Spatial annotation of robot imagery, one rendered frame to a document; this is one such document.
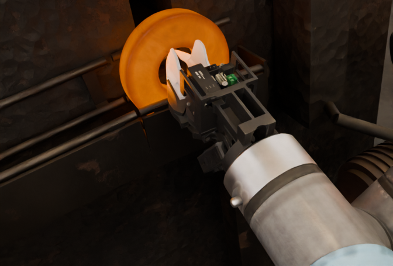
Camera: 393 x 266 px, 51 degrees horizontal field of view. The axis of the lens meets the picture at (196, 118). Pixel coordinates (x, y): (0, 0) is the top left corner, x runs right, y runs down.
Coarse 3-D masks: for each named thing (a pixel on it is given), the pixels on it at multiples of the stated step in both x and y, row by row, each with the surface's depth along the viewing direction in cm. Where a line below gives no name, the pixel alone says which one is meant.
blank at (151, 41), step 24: (144, 24) 53; (168, 24) 52; (192, 24) 54; (144, 48) 52; (168, 48) 54; (192, 48) 56; (216, 48) 57; (120, 72) 55; (144, 72) 54; (144, 96) 55
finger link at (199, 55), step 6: (198, 42) 51; (198, 48) 52; (204, 48) 51; (180, 54) 56; (186, 54) 56; (192, 54) 54; (198, 54) 53; (204, 54) 51; (180, 60) 56; (186, 60) 55; (192, 60) 55; (198, 60) 53; (204, 60) 52; (180, 66) 56; (186, 66) 55; (204, 66) 52
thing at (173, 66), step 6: (168, 54) 56; (174, 54) 50; (168, 60) 55; (174, 60) 50; (168, 66) 54; (174, 66) 51; (168, 72) 54; (174, 72) 52; (168, 78) 53; (174, 78) 53; (174, 84) 52; (180, 96) 51
